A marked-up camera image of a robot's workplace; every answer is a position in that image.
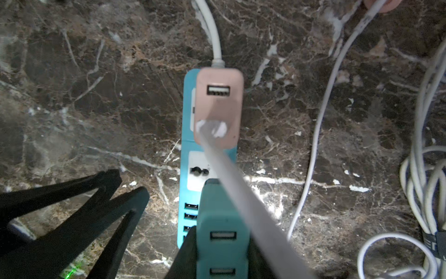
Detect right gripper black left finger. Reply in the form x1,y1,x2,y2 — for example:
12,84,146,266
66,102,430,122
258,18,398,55
164,226,197,279

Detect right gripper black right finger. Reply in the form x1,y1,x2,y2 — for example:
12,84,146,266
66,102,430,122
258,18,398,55
247,240,275,279

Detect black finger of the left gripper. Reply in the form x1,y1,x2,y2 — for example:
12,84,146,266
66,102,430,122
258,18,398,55
1,187,149,279
0,169,123,252

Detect white thin cable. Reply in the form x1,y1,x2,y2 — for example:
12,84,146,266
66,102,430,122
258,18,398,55
194,0,389,279

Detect teal wall charger cube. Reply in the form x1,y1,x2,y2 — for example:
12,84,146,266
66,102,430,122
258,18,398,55
196,179,250,279

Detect pink wall charger cube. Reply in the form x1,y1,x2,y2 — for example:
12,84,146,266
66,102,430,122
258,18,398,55
193,67,244,149

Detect white charging cable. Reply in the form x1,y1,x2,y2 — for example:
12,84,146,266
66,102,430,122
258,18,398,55
357,38,446,279

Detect pink electric toothbrush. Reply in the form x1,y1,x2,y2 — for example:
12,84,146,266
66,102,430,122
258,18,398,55
363,0,402,13

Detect teal power strip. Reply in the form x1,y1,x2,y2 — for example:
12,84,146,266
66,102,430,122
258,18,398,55
177,69,237,246

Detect white power strip cord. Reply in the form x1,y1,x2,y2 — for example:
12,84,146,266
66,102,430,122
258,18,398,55
190,0,225,69

